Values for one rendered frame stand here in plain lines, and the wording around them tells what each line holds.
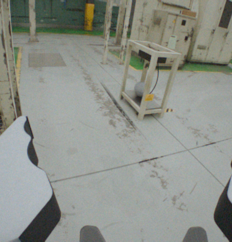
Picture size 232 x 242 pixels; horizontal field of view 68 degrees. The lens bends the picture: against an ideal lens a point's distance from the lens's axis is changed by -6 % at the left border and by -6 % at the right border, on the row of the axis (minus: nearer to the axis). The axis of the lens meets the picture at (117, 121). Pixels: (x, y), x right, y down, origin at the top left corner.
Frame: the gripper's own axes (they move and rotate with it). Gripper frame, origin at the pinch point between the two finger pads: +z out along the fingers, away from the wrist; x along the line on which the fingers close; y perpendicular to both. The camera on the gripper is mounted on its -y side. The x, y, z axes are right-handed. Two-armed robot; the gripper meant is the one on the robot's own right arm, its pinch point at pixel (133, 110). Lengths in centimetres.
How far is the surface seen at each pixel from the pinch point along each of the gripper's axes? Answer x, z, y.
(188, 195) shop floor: 50, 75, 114
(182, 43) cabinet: 135, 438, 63
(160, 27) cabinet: 77, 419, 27
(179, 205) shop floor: 41, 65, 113
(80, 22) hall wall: -215, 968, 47
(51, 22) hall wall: -342, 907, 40
